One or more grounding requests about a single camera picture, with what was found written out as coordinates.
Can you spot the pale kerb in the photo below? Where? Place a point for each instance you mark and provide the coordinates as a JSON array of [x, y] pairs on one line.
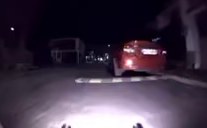
[[124, 80]]

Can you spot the red car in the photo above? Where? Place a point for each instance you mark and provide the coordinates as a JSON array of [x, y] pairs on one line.
[[139, 56]]

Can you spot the pale building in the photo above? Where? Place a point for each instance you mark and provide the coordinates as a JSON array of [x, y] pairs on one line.
[[67, 50]]

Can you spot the grey asphalt road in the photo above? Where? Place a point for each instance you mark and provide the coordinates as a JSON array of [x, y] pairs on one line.
[[51, 96]]

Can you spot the robot's own part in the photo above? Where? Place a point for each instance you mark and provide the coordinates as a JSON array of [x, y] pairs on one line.
[[137, 125], [66, 126]]

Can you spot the tree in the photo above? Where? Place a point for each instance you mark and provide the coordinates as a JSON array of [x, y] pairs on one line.
[[192, 36]]

